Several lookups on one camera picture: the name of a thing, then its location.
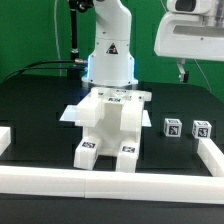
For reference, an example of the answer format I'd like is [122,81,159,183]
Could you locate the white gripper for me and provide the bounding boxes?
[154,12,224,83]

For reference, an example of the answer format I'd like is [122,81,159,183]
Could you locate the white chair seat part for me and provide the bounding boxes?
[96,97,143,157]

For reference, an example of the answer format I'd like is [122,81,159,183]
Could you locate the white chair back frame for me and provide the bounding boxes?
[75,87,152,133]

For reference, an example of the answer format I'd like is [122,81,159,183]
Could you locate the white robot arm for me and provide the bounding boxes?
[82,0,224,87]

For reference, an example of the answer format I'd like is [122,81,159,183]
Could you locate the white tagged cube left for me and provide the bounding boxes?
[164,118,182,137]

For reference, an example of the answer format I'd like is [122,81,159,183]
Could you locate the white tagged cube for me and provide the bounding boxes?
[164,118,182,137]
[192,120,212,139]

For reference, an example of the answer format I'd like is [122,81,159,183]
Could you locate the white tagged cube right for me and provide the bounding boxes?
[192,120,212,139]

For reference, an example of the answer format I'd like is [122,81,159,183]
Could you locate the white U-shaped fence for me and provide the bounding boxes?
[0,126,224,205]

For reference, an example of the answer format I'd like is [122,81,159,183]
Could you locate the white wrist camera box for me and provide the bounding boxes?
[167,0,212,14]

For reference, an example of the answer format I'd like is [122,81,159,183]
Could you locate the black camera stand pole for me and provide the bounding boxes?
[67,0,94,80]

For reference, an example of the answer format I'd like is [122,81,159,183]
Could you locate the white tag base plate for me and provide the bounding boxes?
[60,105,152,127]

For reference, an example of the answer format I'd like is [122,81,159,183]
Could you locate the white thin cable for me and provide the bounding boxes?
[53,0,64,78]

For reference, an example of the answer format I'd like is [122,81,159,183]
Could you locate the black cables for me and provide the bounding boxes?
[0,58,89,84]

